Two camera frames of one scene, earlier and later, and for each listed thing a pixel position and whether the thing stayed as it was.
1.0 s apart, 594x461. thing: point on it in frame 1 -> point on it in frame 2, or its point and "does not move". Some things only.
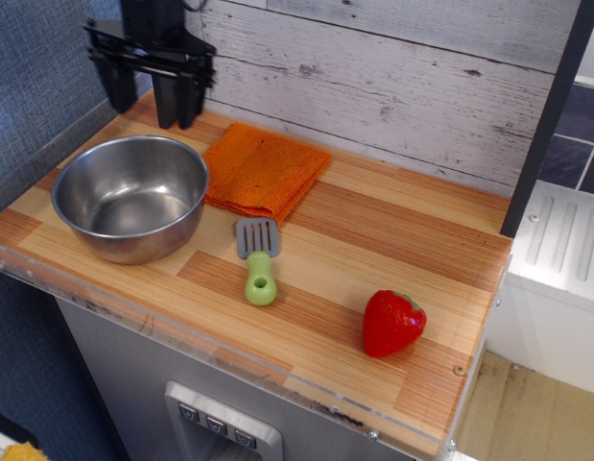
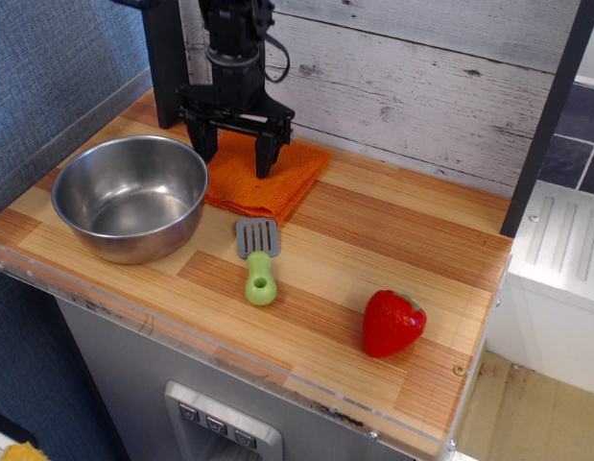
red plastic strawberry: x=391 y=321 does not move
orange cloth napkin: x=250 y=169 does not move
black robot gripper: x=153 y=36 -> x=237 y=97
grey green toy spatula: x=258 y=240 does not move
